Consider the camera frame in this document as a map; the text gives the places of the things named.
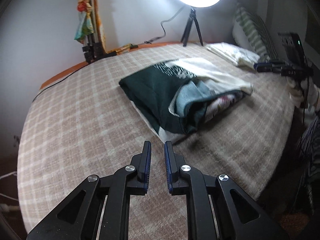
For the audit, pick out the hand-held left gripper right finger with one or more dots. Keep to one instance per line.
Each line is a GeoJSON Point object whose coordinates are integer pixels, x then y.
{"type": "Point", "coordinates": [167, 162]}

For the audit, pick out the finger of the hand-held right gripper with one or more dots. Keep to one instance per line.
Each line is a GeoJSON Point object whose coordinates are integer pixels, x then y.
{"type": "Point", "coordinates": [262, 68]}
{"type": "Point", "coordinates": [275, 62]}

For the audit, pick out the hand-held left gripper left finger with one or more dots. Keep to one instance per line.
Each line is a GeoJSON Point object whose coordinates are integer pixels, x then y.
{"type": "Point", "coordinates": [149, 160]}

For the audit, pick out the green and white tree-print T-shirt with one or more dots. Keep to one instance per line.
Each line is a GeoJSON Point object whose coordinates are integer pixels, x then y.
{"type": "Point", "coordinates": [150, 87]}

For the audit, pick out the folded white clothes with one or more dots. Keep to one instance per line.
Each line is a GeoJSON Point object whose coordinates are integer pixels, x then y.
{"type": "Point", "coordinates": [230, 51]}

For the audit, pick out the person's right hand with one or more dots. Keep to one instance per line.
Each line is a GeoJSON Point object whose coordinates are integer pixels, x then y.
{"type": "Point", "coordinates": [298, 92]}

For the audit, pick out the green leaf-patterned pillow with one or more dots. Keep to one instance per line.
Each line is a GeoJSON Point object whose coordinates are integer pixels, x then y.
{"type": "Point", "coordinates": [250, 30]}

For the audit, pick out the beige checked blanket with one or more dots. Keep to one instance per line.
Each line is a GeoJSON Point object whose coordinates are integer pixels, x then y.
{"type": "Point", "coordinates": [75, 130]}

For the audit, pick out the small black tripod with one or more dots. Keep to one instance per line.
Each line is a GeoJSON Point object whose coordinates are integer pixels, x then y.
{"type": "Point", "coordinates": [192, 15]}

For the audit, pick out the person's striped garment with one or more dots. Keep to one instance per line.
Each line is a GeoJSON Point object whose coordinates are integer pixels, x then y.
{"type": "Point", "coordinates": [310, 145]}

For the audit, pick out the tall silver tripod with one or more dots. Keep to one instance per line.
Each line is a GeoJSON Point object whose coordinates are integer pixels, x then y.
{"type": "Point", "coordinates": [91, 47]}

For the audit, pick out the wall socket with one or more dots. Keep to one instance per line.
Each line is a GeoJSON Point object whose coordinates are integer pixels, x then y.
{"type": "Point", "coordinates": [17, 140]}

